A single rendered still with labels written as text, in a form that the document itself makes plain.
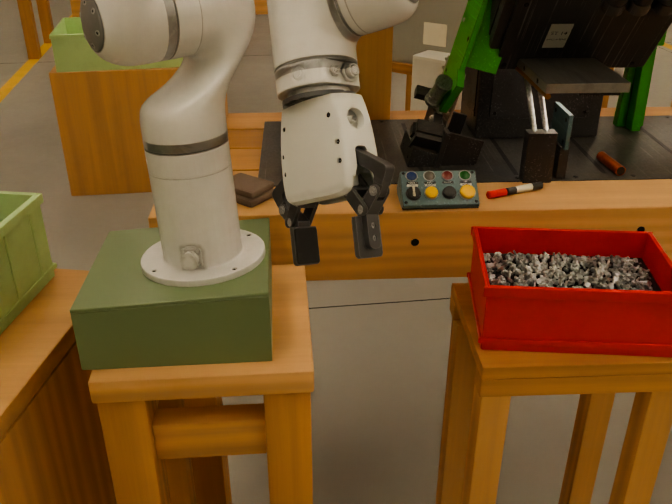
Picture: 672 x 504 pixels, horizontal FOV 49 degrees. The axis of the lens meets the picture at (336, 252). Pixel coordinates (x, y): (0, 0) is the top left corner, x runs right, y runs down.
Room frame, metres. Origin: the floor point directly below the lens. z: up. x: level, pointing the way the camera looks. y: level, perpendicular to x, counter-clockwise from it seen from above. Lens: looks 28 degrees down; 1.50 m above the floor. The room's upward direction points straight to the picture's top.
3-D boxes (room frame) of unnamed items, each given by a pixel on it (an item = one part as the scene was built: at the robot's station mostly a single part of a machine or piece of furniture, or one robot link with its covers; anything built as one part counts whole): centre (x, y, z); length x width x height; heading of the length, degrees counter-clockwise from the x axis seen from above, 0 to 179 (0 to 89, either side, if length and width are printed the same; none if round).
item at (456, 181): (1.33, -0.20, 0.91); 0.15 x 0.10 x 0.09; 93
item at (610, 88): (1.54, -0.46, 1.11); 0.39 x 0.16 x 0.03; 3
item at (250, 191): (1.35, 0.18, 0.92); 0.10 x 0.08 x 0.03; 53
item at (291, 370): (0.99, 0.20, 0.83); 0.32 x 0.32 x 0.04; 5
